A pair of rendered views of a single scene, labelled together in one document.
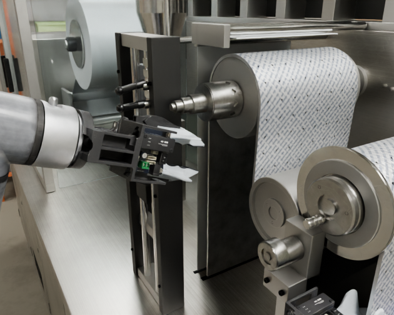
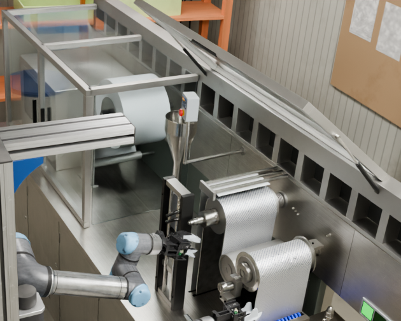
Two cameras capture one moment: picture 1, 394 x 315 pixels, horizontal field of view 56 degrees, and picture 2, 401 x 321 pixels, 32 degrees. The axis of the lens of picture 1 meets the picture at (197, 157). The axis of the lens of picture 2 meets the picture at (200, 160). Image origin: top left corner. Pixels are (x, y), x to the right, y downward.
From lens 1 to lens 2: 206 cm
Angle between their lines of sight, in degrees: 7
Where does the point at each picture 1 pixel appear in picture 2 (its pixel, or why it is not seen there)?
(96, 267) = not seen: hidden behind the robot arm
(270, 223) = (226, 273)
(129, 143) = (175, 246)
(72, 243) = not seen: hidden behind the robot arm
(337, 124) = (265, 227)
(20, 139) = (147, 249)
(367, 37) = (288, 181)
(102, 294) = not seen: hidden behind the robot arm
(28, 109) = (149, 240)
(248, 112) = (221, 225)
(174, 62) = (191, 204)
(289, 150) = (239, 240)
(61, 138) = (157, 248)
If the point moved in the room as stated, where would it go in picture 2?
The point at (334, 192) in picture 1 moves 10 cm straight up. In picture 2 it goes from (244, 269) to (247, 245)
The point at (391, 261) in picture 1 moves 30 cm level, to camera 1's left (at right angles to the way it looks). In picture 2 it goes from (262, 293) to (179, 286)
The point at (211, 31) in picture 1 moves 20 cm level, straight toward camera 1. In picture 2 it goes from (208, 190) to (206, 220)
